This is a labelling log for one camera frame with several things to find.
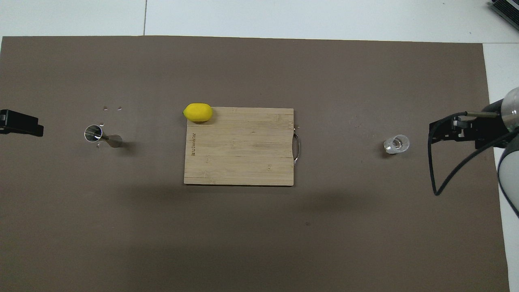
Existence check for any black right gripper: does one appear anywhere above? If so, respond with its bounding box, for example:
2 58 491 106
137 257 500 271
429 101 510 149

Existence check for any small clear glass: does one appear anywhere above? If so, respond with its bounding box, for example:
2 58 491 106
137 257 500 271
384 134 410 155

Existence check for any steel double jigger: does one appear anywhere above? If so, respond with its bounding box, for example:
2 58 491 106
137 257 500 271
84 124 123 148

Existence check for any grey ribbed device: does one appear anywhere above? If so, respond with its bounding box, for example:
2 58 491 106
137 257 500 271
489 0 519 31

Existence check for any yellow lemon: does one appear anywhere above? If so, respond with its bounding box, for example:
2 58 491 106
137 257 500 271
183 103 213 123

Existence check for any wooden cutting board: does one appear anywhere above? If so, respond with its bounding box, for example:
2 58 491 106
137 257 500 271
184 107 301 187

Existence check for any brown table mat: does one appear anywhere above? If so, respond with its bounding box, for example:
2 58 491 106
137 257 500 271
0 36 510 292

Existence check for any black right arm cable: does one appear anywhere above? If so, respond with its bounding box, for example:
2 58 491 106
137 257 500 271
429 111 519 196

